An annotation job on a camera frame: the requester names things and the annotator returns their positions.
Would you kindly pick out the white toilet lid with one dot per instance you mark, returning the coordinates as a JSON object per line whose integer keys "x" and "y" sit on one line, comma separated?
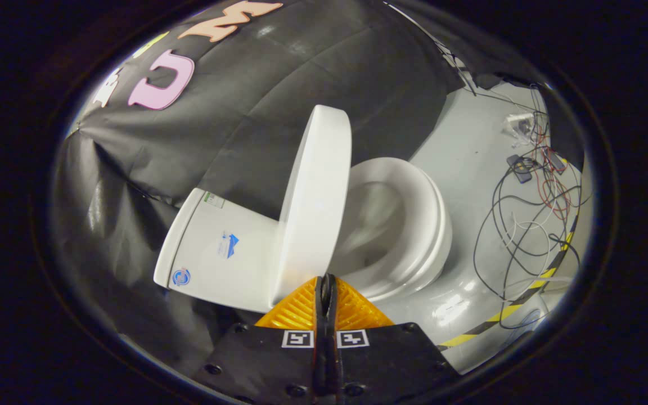
{"x": 313, "y": 214}

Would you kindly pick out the yellow black floor tape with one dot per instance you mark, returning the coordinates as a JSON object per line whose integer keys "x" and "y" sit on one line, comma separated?
{"x": 504, "y": 313}

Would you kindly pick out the clear plastic bag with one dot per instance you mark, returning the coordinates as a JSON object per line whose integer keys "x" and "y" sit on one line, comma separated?
{"x": 520, "y": 126}

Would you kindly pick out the small black device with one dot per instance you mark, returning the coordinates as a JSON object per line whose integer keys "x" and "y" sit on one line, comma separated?
{"x": 520, "y": 169}

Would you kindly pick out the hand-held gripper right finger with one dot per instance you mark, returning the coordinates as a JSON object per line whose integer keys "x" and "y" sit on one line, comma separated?
{"x": 380, "y": 365}

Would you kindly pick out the white toilet seat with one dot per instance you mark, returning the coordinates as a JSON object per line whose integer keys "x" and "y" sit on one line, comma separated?
{"x": 428, "y": 225}

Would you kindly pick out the white toilet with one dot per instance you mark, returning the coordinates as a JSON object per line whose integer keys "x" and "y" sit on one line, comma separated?
{"x": 211, "y": 259}

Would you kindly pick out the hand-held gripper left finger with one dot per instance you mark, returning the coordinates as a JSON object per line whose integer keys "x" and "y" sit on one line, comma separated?
{"x": 279, "y": 365}

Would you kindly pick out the black backdrop cloth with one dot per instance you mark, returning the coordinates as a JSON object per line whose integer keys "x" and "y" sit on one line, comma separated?
{"x": 273, "y": 95}

